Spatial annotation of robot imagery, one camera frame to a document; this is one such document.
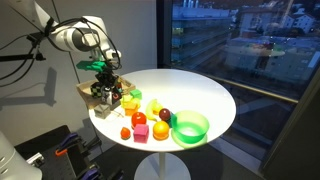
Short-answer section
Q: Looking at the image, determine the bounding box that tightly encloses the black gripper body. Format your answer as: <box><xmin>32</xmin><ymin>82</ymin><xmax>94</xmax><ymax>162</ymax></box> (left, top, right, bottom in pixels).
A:
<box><xmin>95</xmin><ymin>71</ymin><xmax>118</xmax><ymax>93</ymax></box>

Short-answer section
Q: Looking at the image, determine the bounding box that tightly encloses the black and white cube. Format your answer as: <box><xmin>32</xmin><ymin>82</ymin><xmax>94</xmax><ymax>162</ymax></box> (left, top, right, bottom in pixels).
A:
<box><xmin>108</xmin><ymin>91</ymin><xmax>121</xmax><ymax>110</ymax></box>

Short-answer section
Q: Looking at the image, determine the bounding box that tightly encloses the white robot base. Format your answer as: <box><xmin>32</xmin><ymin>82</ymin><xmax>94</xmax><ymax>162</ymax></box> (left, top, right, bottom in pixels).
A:
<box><xmin>0</xmin><ymin>131</ymin><xmax>42</xmax><ymax>180</ymax></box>

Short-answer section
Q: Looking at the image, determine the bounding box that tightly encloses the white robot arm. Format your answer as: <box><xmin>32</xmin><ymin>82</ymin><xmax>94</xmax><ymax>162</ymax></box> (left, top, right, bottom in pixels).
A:
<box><xmin>5</xmin><ymin>0</ymin><xmax>122</xmax><ymax>105</ymax></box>

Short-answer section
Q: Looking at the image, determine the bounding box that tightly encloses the yellow green cube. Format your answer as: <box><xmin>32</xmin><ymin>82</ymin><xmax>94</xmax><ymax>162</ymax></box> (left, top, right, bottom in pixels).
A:
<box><xmin>120</xmin><ymin>95</ymin><xmax>133</xmax><ymax>107</ymax></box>

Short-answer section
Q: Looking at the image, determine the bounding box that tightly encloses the grey cube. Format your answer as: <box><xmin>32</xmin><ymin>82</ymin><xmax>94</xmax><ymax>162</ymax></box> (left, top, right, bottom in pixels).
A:
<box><xmin>94</xmin><ymin>104</ymin><xmax>111</xmax><ymax>119</ymax></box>

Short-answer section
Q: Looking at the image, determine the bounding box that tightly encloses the green black checkered cube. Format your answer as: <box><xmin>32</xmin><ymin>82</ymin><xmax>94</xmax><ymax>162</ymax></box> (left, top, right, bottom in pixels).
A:
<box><xmin>90</xmin><ymin>82</ymin><xmax>102</xmax><ymax>98</ymax></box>

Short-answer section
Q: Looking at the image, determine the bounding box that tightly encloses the orange cube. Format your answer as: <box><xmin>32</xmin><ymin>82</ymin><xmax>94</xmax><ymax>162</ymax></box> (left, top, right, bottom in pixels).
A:
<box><xmin>124</xmin><ymin>102</ymin><xmax>138</xmax><ymax>116</ymax></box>

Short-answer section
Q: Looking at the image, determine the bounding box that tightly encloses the pink cube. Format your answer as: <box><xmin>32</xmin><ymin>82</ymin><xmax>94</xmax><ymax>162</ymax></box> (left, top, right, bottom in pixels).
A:
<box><xmin>133</xmin><ymin>124</ymin><xmax>149</xmax><ymax>143</ymax></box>

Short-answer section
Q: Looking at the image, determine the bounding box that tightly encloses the red tomato toy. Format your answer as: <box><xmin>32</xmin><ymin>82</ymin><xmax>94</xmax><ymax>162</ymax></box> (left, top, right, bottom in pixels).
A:
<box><xmin>131</xmin><ymin>112</ymin><xmax>147</xmax><ymax>128</ymax></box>

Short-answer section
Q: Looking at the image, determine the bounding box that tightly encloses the yellow banana toy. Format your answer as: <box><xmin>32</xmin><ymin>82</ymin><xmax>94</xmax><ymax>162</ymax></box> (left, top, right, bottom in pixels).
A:
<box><xmin>146</xmin><ymin>99</ymin><xmax>163</xmax><ymax>120</ymax></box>

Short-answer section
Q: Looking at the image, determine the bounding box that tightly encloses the small red strawberry toy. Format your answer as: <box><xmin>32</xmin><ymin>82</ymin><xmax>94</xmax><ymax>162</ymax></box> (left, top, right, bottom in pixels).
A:
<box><xmin>120</xmin><ymin>127</ymin><xmax>131</xmax><ymax>140</ymax></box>

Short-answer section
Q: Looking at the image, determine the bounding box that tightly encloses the dark red plum toy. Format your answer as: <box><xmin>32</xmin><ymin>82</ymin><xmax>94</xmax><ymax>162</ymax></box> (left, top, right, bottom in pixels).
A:
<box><xmin>159</xmin><ymin>108</ymin><xmax>171</xmax><ymax>121</ymax></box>

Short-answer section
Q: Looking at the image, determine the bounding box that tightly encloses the round white table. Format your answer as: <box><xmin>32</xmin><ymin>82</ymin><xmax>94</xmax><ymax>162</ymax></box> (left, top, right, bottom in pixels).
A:
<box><xmin>89</xmin><ymin>68</ymin><xmax>237</xmax><ymax>180</ymax></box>

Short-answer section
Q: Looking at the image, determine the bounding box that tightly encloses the orange fruit toy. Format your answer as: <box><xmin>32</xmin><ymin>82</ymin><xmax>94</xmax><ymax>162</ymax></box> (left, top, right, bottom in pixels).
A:
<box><xmin>153</xmin><ymin>121</ymin><xmax>170</xmax><ymax>140</ymax></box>

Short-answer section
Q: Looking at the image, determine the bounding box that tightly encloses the blue orange clamp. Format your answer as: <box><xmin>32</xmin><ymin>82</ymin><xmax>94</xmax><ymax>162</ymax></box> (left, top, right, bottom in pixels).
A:
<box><xmin>55</xmin><ymin>133</ymin><xmax>79</xmax><ymax>156</ymax></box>

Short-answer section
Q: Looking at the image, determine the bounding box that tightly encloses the green plastic bowl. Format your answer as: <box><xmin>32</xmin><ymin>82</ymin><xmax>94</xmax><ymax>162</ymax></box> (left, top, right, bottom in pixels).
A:
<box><xmin>171</xmin><ymin>110</ymin><xmax>210</xmax><ymax>144</ymax></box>

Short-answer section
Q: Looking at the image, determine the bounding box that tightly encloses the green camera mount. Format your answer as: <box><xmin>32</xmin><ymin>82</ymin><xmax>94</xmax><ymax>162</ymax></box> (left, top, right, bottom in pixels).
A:
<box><xmin>76</xmin><ymin>61</ymin><xmax>106</xmax><ymax>72</ymax></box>

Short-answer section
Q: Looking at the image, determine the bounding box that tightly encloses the black camera on stand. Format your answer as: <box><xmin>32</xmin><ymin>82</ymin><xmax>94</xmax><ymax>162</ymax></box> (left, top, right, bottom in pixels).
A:
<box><xmin>0</xmin><ymin>32</ymin><xmax>45</xmax><ymax>62</ymax></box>

